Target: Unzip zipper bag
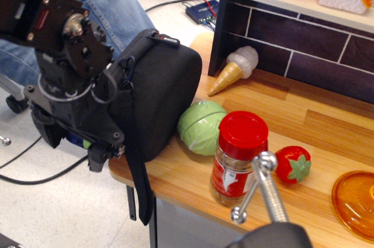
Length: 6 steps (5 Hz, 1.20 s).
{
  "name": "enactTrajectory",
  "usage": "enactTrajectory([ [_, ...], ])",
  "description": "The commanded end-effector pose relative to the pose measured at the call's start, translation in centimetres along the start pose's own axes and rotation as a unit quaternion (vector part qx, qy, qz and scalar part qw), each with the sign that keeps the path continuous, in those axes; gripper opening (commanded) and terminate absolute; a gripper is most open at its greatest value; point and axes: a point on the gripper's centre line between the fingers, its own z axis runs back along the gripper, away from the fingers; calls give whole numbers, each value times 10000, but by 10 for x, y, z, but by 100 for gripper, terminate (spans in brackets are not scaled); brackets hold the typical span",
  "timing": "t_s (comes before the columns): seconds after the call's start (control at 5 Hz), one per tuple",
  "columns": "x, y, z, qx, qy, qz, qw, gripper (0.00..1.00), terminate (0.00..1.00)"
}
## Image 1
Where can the green toy cabbage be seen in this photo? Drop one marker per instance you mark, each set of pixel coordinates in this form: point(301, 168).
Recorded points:
point(198, 127)

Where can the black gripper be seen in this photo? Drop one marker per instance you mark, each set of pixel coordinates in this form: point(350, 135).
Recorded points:
point(83, 122)

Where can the small metal knob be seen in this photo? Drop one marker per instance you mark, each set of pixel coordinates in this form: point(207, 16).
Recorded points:
point(5, 141)

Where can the dark tiled shelf unit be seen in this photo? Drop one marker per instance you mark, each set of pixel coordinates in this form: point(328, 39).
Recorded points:
point(301, 40)

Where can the office chair caster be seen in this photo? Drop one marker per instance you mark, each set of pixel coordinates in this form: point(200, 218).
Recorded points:
point(17, 104)

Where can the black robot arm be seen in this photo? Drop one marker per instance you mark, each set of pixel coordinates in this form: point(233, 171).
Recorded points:
point(75, 86)

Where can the black clamp base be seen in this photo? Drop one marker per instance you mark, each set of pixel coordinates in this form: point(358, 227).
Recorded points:
point(277, 234)

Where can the blue network switch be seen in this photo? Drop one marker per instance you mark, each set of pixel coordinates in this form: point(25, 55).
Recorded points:
point(203, 12)

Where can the orange glass lid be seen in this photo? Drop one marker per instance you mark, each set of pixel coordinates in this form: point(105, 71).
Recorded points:
point(352, 198)

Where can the black zipper bag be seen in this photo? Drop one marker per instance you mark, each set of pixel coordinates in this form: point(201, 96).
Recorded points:
point(157, 80)

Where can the red toy strawberry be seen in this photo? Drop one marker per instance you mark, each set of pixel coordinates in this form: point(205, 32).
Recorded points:
point(294, 164)

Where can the toy ice cream cone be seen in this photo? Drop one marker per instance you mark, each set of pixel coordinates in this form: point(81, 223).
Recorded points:
point(239, 65)

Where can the red lid spice jar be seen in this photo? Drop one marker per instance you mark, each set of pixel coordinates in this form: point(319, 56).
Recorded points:
point(242, 136)

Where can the person leg blue jeans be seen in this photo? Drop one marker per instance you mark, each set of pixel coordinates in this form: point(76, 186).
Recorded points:
point(122, 21)

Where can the metal clamp screw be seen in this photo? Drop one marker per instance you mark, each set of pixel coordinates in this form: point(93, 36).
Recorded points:
point(263, 166)

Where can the black table leg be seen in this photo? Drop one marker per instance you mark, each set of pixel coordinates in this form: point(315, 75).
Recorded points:
point(131, 203)

